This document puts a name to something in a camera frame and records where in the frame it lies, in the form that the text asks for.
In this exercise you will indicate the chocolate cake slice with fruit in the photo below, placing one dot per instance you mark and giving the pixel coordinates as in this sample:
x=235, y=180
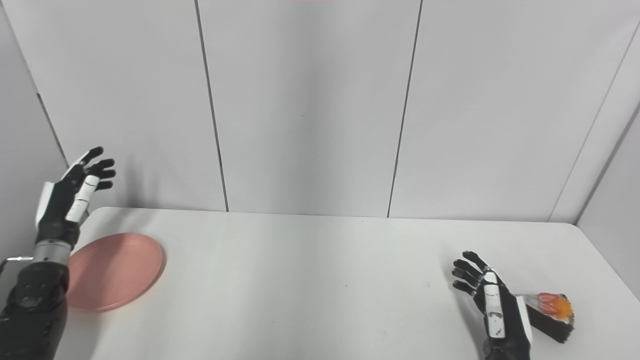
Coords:
x=552, y=315

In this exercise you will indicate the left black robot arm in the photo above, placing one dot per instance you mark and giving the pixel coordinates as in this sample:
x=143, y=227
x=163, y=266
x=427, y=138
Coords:
x=32, y=305

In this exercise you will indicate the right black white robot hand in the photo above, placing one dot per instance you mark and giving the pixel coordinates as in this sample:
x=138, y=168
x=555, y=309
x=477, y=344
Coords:
x=500, y=315

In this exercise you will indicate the pink round plate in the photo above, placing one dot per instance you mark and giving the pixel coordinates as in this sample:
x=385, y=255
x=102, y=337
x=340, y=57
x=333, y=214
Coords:
x=120, y=272

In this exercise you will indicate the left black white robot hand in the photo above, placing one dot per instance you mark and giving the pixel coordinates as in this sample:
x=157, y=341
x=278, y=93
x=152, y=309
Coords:
x=62, y=205

